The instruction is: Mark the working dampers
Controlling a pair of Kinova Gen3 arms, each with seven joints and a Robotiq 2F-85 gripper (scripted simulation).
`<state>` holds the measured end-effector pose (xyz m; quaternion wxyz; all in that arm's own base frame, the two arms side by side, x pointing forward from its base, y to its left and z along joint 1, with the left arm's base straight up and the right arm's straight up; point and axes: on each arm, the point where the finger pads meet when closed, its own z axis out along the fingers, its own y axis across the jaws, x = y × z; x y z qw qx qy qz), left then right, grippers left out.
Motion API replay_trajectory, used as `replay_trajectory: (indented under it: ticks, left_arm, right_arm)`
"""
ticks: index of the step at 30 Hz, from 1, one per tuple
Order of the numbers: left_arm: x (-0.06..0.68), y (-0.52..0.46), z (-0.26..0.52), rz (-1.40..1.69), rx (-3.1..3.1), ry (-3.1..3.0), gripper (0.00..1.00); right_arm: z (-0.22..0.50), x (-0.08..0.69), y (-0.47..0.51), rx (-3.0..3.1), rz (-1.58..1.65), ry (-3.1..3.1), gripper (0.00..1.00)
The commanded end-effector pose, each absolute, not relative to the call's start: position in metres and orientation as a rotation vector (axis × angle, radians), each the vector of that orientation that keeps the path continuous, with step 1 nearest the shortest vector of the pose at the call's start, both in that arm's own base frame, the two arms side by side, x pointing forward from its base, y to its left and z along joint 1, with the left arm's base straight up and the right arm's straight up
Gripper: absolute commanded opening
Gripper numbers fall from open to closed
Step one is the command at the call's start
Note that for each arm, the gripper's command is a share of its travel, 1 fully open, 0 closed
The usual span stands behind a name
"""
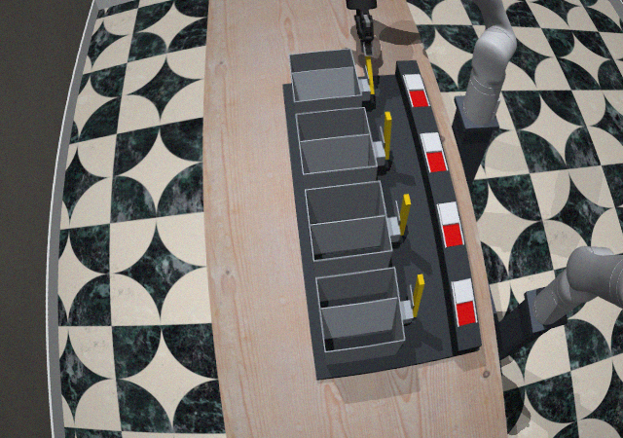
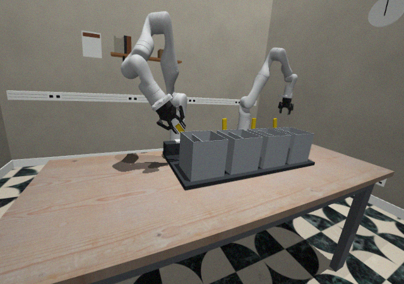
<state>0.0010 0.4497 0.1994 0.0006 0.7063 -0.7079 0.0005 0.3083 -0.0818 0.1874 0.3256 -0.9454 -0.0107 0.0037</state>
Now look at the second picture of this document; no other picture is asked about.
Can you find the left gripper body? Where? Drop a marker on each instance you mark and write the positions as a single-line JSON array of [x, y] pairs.
[[286, 101]]

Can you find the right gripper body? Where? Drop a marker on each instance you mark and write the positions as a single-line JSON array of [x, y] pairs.
[[165, 110]]

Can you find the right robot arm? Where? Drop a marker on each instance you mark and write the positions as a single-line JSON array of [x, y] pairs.
[[136, 63]]

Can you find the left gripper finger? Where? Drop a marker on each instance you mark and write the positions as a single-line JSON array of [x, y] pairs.
[[280, 107], [291, 108]]

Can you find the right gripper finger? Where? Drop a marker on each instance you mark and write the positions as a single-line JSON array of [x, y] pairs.
[[179, 107], [160, 123]]

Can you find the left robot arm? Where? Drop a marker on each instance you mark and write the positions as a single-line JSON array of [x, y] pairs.
[[275, 54]]

